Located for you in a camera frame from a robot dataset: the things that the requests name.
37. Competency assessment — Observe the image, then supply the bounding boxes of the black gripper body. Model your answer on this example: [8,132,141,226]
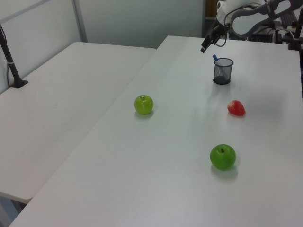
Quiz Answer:
[209,23,231,45]

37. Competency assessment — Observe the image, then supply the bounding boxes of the blue and white marker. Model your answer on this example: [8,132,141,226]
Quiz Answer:
[212,54,224,78]

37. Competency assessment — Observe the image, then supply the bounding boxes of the brown wooden cabinet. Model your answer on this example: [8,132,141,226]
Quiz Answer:
[205,0,220,20]

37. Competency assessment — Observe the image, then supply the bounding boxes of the black mesh pen cup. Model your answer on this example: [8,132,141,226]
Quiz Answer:
[213,58,234,85]

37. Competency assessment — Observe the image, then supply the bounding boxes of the red toy strawberry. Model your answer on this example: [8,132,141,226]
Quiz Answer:
[227,99,246,116]

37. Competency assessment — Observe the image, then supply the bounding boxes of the black computer keyboard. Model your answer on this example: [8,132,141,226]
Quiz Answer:
[280,13,298,26]

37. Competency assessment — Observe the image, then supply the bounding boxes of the black clamped stand pole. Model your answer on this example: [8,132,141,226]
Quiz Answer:
[287,9,303,51]

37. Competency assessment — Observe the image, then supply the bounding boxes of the glossy yellow-green apple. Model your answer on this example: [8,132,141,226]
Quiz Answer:
[134,95,154,116]

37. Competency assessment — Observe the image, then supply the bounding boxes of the matte dark green apple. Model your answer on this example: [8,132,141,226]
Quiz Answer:
[209,144,237,171]

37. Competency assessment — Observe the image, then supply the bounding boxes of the black electronics with cables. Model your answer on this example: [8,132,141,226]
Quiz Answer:
[247,22,288,44]

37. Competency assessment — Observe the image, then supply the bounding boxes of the grey partition frame post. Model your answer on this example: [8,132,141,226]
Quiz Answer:
[71,0,89,44]

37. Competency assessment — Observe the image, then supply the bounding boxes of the black camera pole with base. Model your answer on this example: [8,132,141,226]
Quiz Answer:
[0,23,29,89]

